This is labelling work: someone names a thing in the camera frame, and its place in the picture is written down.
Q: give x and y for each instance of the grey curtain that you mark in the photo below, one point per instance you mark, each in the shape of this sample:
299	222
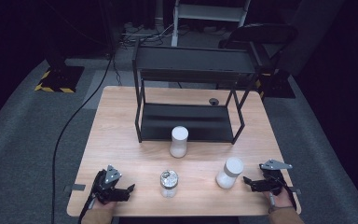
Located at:
310	31

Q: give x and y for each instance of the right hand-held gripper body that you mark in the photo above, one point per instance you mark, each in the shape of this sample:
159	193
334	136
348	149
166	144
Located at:
275	182

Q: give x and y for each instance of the glass jar with silver lid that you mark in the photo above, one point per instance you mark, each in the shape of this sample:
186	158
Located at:
169	182

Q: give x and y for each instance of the black stand base striped edge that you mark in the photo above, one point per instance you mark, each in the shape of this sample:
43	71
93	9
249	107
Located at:
276	87
60	79

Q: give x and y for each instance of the white step ladder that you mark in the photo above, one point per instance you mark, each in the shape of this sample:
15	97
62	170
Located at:
209	12

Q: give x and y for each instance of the person's right hand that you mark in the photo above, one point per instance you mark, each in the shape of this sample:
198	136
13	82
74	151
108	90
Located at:
280	200

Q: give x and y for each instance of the black chair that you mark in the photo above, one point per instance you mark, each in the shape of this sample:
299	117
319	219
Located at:
261	32

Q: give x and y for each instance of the tall white jar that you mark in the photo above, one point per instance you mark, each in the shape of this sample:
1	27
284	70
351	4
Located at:
179	141

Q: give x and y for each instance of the clear jar with white lid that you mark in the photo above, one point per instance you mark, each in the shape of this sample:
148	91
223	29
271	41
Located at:
230	174

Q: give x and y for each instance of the black round table grommet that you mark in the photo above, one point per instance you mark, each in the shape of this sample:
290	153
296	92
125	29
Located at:
213	101

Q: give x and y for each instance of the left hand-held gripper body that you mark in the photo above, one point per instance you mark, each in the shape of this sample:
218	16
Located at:
105	189

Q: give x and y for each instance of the person's left hand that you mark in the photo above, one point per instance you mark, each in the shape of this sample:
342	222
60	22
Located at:
104	207

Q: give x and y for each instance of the grey table edge clip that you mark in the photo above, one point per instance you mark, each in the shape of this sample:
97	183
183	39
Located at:
296	191
74	187

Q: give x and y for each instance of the black metal shelf rack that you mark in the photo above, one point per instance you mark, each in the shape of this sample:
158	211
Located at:
192	59

